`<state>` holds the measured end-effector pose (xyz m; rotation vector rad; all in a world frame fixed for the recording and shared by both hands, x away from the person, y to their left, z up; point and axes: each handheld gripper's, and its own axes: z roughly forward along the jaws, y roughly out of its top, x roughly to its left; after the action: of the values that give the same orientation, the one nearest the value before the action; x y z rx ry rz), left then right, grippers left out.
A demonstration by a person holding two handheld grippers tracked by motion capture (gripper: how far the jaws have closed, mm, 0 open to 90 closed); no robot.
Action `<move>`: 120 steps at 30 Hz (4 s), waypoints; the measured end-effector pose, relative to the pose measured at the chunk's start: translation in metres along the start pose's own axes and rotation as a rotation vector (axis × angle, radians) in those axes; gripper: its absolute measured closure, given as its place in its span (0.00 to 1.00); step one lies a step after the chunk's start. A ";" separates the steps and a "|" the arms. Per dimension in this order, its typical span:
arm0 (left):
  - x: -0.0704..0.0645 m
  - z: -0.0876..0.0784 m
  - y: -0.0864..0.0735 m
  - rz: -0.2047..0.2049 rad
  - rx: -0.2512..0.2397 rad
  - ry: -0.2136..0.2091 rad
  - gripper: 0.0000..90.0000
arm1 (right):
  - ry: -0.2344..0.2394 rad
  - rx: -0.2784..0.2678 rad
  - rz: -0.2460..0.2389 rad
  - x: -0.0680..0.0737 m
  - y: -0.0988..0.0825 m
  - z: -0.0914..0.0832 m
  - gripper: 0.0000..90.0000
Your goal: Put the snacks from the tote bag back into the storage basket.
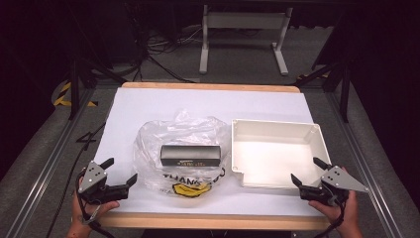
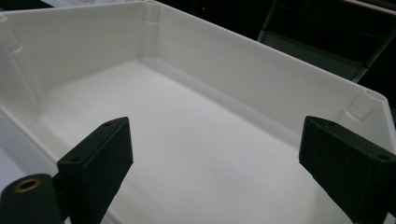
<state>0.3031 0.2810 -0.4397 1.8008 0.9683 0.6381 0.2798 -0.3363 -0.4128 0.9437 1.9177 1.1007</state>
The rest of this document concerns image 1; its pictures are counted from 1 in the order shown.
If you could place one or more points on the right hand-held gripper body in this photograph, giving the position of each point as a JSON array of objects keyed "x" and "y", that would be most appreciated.
[{"x": 341, "y": 182}]

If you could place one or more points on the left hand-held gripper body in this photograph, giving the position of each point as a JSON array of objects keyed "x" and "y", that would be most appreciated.
[{"x": 93, "y": 181}]

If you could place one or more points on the white plastic bin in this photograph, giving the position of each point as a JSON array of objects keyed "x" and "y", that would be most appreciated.
[{"x": 274, "y": 155}]

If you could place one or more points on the black rectangular box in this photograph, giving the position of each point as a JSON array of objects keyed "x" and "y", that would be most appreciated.
[{"x": 189, "y": 153}]

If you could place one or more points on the clear plastic bag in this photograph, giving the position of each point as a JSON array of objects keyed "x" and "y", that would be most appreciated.
[{"x": 185, "y": 132}]

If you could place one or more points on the person's right hand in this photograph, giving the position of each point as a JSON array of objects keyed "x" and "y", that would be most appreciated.
[{"x": 346, "y": 213}]

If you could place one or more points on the person's left hand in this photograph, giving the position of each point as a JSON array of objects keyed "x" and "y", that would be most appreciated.
[{"x": 81, "y": 214}]

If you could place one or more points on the black metal stand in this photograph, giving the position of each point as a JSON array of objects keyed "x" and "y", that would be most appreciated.
[
  {"x": 74, "y": 89},
  {"x": 345, "y": 92}
]

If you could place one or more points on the yellow black hazard tape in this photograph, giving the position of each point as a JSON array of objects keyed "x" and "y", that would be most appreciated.
[
  {"x": 313, "y": 75},
  {"x": 62, "y": 94}
]

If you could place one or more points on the white table sheet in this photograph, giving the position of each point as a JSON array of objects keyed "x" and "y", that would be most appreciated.
[{"x": 198, "y": 102}]

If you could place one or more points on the aluminium floor rail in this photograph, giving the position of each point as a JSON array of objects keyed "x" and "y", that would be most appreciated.
[
  {"x": 49, "y": 165},
  {"x": 366, "y": 172}
]

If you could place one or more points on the white metal stand frame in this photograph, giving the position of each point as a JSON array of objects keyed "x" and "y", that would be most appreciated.
[{"x": 244, "y": 20}]

